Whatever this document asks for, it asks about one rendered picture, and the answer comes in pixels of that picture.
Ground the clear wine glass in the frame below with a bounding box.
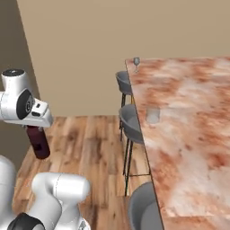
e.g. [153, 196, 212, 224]
[132, 57, 141, 73]

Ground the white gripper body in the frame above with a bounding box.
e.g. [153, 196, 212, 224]
[4, 107, 55, 128]

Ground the grey bar stool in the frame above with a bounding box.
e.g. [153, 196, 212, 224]
[115, 70, 135, 142]
[128, 181, 165, 230]
[118, 103, 152, 198]

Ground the clear glass cup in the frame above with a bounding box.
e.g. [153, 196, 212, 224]
[146, 108, 161, 125]

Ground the dark red wine bottle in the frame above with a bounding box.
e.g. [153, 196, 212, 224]
[25, 125, 51, 160]

